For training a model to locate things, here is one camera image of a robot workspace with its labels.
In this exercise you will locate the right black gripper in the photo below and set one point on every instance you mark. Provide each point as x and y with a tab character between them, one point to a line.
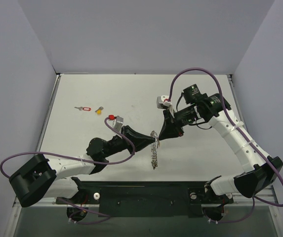
170	122

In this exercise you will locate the aluminium frame rail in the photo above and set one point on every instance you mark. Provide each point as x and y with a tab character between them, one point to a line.
267	194

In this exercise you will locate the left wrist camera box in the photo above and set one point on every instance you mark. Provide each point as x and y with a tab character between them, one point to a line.
115	123

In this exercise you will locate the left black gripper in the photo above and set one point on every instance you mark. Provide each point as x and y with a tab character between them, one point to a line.
127	135

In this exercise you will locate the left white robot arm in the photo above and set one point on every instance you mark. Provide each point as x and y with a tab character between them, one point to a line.
46	175

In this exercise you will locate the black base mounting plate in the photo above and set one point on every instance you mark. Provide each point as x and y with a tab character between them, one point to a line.
145	198

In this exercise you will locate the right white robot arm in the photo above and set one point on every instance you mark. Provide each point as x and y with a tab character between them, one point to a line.
259	168

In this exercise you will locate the yellow capped key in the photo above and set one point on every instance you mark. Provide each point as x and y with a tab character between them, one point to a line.
99	110

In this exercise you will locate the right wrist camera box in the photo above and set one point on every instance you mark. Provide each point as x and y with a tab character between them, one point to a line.
162	102

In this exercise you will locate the red tag key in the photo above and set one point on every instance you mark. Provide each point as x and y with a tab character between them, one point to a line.
83	108

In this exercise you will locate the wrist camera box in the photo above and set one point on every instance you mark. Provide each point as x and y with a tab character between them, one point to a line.
162	102
115	123

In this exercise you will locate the silver spiked keyring disc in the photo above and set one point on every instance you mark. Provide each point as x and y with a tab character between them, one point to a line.
154	149

